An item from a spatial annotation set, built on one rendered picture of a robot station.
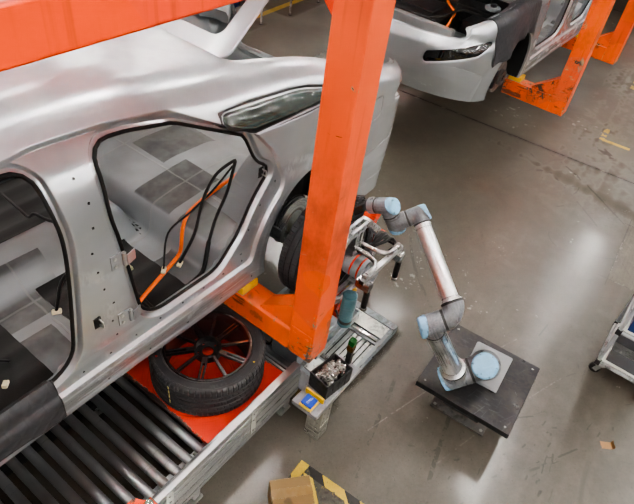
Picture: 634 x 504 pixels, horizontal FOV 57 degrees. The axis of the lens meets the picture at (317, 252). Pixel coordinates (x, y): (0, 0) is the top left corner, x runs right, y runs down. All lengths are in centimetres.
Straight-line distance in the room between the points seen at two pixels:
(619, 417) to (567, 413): 36
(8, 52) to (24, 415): 178
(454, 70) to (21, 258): 384
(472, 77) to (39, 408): 436
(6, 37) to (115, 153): 272
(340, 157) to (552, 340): 277
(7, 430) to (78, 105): 132
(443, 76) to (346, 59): 335
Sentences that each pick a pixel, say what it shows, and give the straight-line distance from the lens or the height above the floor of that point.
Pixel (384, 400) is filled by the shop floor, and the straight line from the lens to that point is 389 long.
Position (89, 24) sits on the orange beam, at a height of 266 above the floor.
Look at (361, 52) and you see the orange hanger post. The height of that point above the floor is 232.
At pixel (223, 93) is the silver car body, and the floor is 190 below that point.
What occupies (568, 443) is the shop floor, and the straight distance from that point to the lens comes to 418.
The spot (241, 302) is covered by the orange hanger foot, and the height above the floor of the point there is 64.
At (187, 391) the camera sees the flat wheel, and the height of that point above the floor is 50.
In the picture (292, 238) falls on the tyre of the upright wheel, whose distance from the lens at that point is 322.
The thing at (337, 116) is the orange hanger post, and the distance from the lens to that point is 231.
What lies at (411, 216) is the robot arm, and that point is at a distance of 310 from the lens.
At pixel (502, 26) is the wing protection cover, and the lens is 556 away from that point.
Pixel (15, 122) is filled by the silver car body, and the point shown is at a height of 203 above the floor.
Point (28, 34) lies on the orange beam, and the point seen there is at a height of 267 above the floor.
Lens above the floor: 315
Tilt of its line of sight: 42 degrees down
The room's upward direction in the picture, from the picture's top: 9 degrees clockwise
